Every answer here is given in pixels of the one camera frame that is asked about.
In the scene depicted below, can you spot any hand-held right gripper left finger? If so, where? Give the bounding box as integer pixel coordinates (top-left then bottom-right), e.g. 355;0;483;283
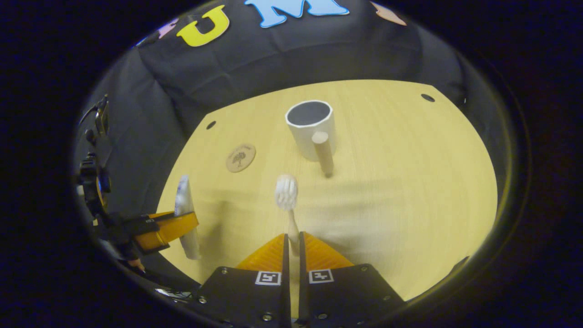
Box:
194;233;292;328

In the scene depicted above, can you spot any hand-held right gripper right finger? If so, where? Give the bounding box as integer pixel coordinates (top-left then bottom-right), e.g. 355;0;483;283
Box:
298;231;406;326

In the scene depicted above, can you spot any white toothpaste tube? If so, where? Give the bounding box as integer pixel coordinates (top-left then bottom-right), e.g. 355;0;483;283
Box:
174;175;201;260

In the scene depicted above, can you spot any white toothbrush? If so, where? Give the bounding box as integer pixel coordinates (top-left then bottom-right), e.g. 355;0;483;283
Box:
275;174;301;319

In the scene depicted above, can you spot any round wooden coaster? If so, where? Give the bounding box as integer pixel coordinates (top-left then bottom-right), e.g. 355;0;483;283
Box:
226;143;256;173

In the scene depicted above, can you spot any white cup with wooden handle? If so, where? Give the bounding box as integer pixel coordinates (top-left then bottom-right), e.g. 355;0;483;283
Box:
285;100;338;178

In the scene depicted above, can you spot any light wooden desktop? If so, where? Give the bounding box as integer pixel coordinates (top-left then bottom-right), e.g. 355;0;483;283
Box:
155;80;499;319

